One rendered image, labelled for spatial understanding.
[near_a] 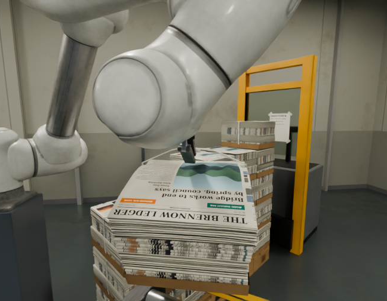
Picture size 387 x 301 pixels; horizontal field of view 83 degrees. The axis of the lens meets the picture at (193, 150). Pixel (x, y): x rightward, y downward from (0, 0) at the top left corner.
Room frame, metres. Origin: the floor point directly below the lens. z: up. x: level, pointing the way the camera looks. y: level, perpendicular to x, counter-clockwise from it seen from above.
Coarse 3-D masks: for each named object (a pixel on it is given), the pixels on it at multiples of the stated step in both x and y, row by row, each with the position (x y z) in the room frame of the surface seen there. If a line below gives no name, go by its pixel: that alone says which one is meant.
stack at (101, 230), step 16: (96, 208) 1.12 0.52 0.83; (96, 224) 1.10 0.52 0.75; (96, 240) 1.10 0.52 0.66; (112, 240) 0.96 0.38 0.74; (96, 256) 1.11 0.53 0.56; (112, 256) 0.97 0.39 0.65; (96, 272) 1.11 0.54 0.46; (112, 272) 0.97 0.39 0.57; (112, 288) 0.98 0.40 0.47; (128, 288) 0.90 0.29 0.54
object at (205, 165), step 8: (152, 160) 0.65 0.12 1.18; (160, 160) 0.65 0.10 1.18; (168, 168) 0.55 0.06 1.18; (176, 168) 0.55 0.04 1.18; (184, 168) 0.55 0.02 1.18; (192, 168) 0.55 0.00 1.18; (200, 168) 0.55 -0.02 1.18; (208, 168) 0.54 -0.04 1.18; (216, 168) 0.54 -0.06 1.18; (224, 168) 0.54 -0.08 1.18; (232, 168) 0.54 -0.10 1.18; (240, 168) 0.54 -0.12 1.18
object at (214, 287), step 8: (248, 272) 0.45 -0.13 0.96; (128, 280) 0.47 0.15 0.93; (136, 280) 0.47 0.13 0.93; (144, 280) 0.46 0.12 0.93; (152, 280) 0.46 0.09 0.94; (160, 280) 0.45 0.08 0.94; (168, 280) 0.45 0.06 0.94; (176, 280) 0.45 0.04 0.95; (184, 280) 0.44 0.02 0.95; (248, 280) 0.45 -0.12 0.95; (176, 288) 0.46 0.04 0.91; (184, 288) 0.46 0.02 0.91; (192, 288) 0.45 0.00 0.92; (200, 288) 0.45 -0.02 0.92; (208, 288) 0.45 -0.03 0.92; (216, 288) 0.44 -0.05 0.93; (224, 288) 0.44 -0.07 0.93; (232, 288) 0.44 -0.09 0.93; (240, 288) 0.43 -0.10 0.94; (248, 288) 0.43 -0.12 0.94
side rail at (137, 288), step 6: (138, 288) 0.59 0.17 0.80; (144, 288) 0.59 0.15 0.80; (150, 288) 0.59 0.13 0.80; (156, 288) 0.62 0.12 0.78; (162, 288) 0.65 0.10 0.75; (132, 294) 0.57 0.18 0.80; (138, 294) 0.57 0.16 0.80; (144, 294) 0.57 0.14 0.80; (126, 300) 0.55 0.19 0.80; (132, 300) 0.55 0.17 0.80; (138, 300) 0.55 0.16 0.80; (144, 300) 0.57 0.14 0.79
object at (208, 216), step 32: (128, 192) 0.46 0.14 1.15; (160, 192) 0.45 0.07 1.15; (192, 192) 0.45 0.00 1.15; (224, 192) 0.45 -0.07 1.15; (128, 224) 0.40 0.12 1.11; (160, 224) 0.39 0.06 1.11; (192, 224) 0.38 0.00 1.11; (224, 224) 0.37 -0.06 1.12; (256, 224) 0.37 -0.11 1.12; (128, 256) 0.45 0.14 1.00; (160, 256) 0.44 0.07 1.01; (192, 256) 0.42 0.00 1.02; (224, 256) 0.41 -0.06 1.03
